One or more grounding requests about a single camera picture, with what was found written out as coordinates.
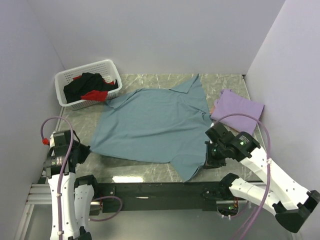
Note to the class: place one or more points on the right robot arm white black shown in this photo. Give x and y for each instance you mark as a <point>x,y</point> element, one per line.
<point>283,197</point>

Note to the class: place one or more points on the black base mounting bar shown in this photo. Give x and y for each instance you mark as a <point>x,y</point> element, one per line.
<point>144,196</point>

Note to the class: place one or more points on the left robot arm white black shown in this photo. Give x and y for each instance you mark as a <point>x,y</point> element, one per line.
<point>59,144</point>

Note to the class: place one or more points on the blue t shirt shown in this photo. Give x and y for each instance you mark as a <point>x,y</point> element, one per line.
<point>159,126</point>

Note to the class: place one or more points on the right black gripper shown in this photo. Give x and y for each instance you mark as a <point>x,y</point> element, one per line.
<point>210,162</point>

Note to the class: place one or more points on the black t shirt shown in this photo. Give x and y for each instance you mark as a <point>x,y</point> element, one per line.
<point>85,86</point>

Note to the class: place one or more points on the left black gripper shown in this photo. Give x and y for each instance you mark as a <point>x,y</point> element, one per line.
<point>85,152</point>

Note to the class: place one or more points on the folded purple t shirt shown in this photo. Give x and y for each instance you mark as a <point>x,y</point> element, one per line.
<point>231,103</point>

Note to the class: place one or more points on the white plastic laundry basket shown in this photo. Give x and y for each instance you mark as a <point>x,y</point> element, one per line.
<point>88,84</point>

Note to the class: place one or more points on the red t shirt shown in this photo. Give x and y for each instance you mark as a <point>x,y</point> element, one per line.
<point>95,95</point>

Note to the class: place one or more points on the aluminium frame rail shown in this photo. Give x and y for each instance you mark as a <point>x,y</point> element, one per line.
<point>40,195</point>

